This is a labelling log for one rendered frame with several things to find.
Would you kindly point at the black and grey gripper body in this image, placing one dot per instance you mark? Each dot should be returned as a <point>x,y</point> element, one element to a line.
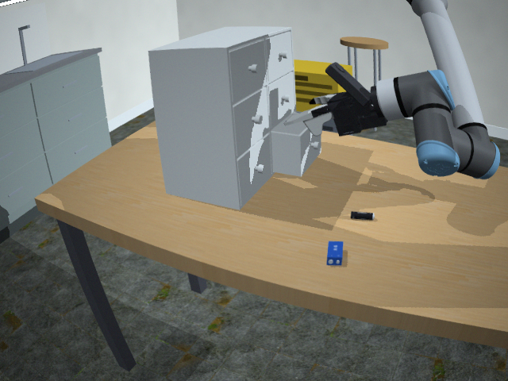
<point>354,116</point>

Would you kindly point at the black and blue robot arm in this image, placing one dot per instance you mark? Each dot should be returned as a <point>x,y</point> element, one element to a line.
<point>442,149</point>

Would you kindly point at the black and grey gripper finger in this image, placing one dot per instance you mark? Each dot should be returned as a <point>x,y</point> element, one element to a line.
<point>313,119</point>
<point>322,100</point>

